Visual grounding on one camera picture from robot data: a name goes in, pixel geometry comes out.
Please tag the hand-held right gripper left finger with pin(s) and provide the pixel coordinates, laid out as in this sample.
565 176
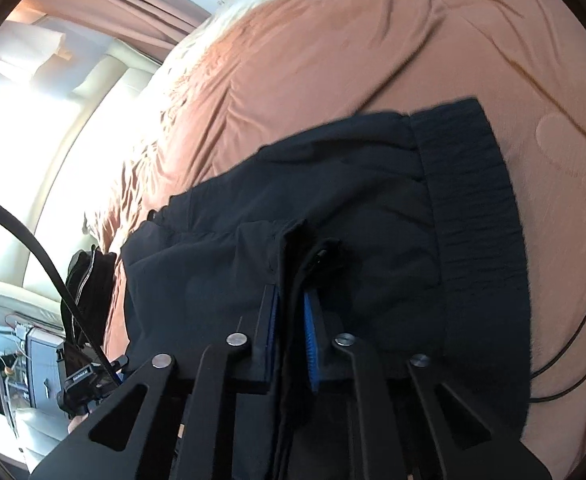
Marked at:
273 340

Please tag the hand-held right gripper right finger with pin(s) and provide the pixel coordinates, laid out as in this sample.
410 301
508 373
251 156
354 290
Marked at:
313 345

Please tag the black pants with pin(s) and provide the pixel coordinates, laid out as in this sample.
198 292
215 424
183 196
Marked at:
373 210

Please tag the grey cabinet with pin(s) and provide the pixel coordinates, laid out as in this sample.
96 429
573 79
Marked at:
43 360

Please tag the black bag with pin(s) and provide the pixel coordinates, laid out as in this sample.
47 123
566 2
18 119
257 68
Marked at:
88 285

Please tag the cream armchair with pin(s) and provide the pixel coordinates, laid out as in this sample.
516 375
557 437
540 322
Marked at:
98 125

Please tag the orange blanket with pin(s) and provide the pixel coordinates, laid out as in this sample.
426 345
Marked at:
323 50

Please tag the pink curtain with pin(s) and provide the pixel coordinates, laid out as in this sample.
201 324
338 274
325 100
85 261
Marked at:
123 0

